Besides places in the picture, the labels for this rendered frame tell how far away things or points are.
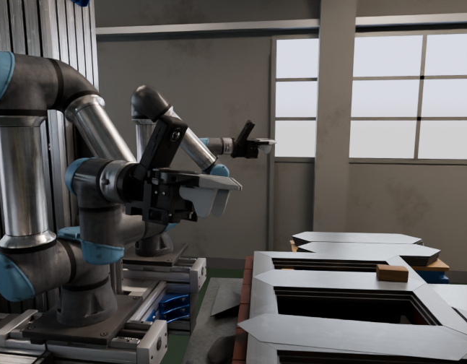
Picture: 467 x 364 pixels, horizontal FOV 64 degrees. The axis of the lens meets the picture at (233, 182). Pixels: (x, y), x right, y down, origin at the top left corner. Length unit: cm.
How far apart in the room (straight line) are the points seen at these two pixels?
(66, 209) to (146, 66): 299
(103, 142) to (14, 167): 19
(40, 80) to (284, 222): 325
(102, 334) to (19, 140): 48
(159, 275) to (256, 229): 253
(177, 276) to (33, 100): 85
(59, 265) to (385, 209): 339
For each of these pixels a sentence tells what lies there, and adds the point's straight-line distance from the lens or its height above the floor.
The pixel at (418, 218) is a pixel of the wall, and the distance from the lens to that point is 407.
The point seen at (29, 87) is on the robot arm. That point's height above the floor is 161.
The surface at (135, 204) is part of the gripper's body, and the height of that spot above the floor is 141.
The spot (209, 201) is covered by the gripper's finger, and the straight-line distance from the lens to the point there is 52.
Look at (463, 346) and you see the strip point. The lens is 143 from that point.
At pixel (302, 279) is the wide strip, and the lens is 171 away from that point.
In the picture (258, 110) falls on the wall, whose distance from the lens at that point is 378.
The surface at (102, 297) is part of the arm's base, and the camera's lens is 106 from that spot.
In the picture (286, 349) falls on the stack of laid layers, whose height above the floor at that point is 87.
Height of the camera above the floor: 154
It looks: 9 degrees down
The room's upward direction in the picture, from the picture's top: straight up
